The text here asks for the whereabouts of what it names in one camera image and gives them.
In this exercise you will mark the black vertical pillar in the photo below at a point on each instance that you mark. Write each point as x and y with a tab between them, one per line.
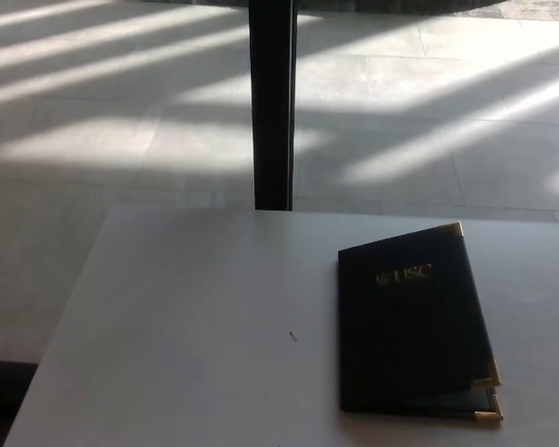
272	102

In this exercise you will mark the black USC diary gold corners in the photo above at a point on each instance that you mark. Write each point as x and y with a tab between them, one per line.
410	335

